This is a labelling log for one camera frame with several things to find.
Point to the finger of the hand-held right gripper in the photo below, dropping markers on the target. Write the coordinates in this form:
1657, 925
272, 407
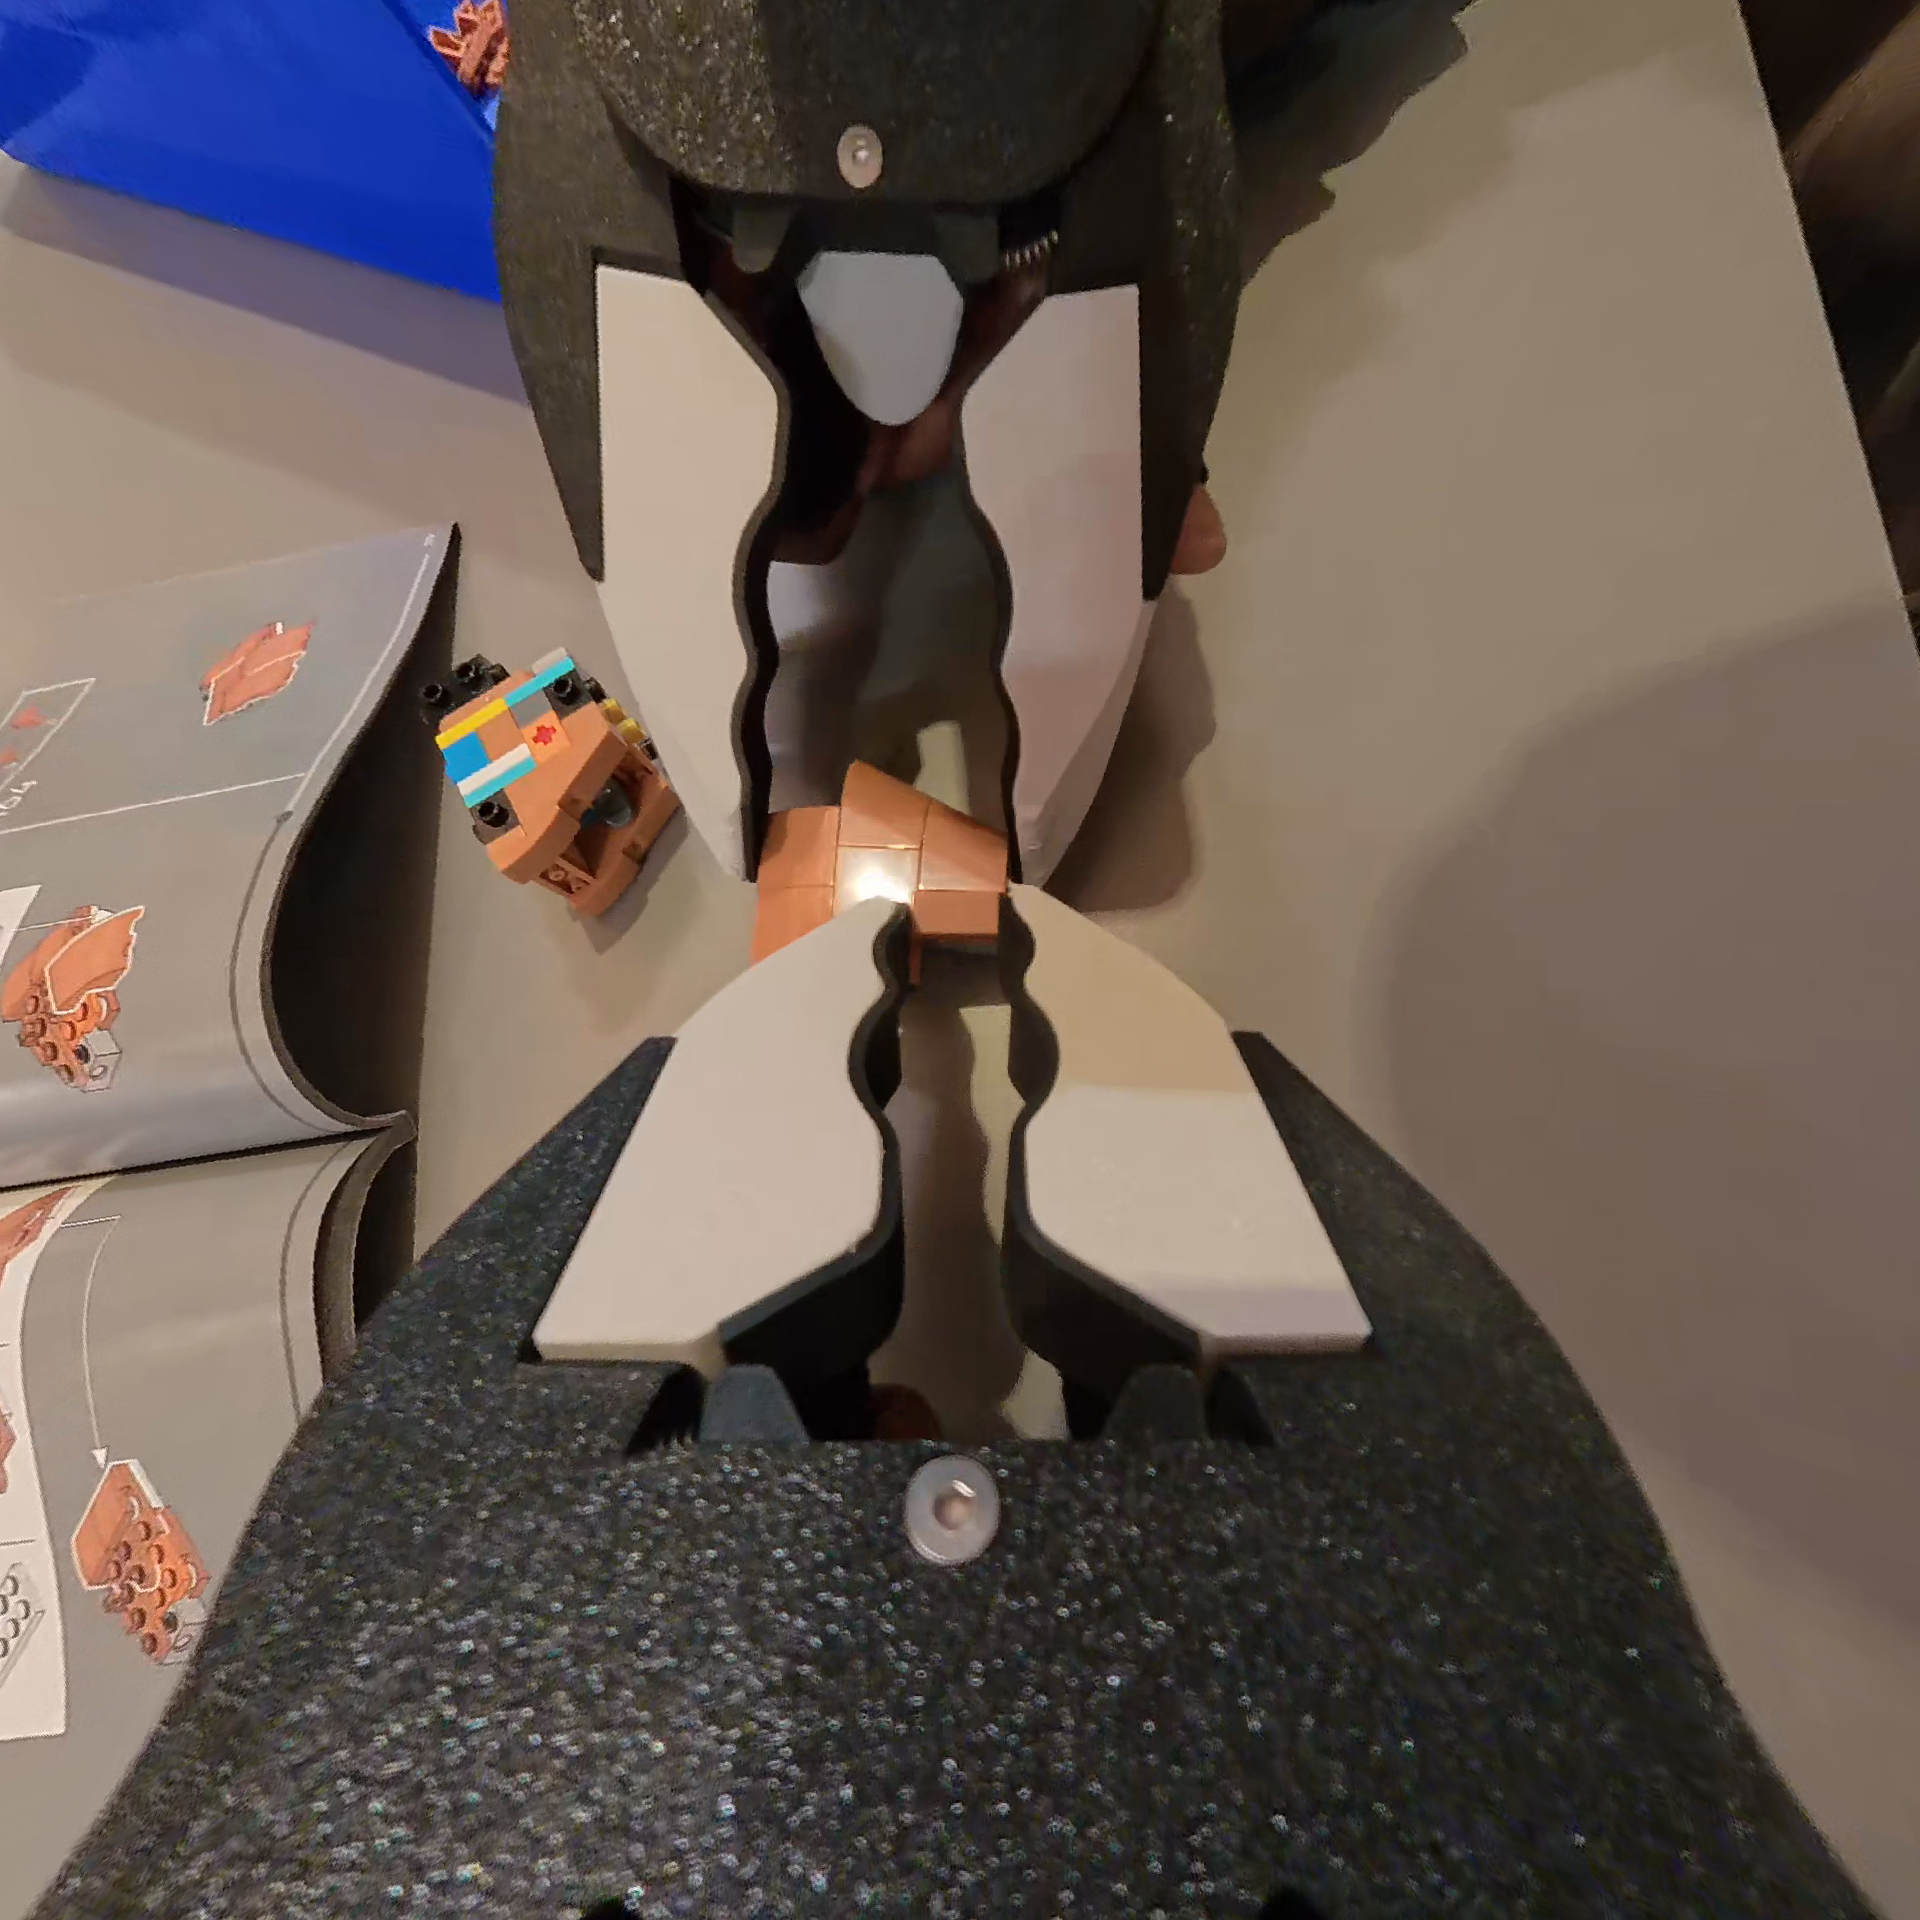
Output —
676, 525
1079, 525

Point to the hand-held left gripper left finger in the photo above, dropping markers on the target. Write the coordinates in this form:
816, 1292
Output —
720, 1186

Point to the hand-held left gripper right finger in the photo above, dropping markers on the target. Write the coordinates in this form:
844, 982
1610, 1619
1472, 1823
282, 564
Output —
1184, 1186

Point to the colourful striped brick model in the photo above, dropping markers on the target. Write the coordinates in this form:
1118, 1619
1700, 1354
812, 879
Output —
540, 764

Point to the brown grey brick assembly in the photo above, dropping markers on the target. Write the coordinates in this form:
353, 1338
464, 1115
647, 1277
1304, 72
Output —
886, 855

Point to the blue plastic bin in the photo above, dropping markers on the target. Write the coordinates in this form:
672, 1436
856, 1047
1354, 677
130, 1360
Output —
270, 135

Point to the person's left hand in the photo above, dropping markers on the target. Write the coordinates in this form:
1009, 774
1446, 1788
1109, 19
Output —
904, 1411

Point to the grey instruction booklet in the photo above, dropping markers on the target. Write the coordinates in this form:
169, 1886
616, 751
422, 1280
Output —
150, 974

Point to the person's brown hoodie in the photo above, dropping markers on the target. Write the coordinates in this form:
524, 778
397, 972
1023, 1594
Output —
1852, 224

